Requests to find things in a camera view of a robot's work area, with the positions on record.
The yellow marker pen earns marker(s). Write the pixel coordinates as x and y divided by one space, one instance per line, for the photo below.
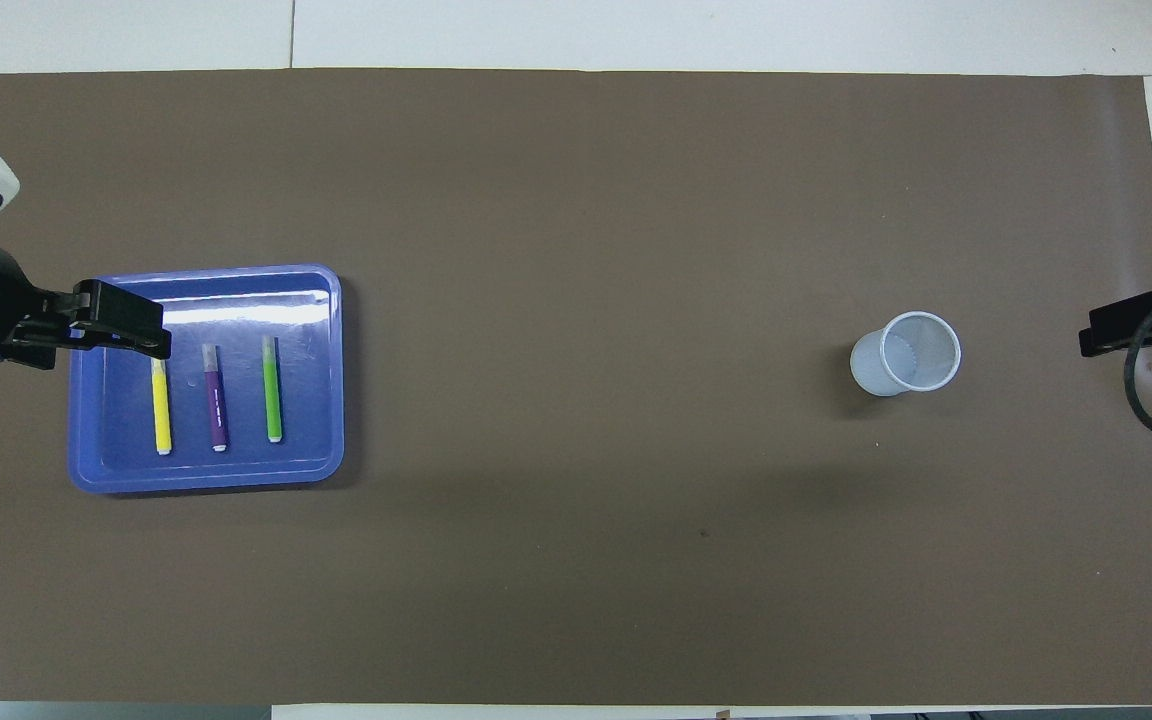
162 410

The purple marker pen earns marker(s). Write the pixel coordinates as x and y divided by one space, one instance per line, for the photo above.
216 400

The green marker pen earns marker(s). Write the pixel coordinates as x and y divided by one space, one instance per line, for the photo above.
273 390

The blue plastic tray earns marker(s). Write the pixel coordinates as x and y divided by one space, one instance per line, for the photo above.
316 460

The translucent plastic cup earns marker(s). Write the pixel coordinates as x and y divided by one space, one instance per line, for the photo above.
876 375

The brown table mat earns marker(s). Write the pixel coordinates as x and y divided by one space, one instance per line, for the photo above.
576 450

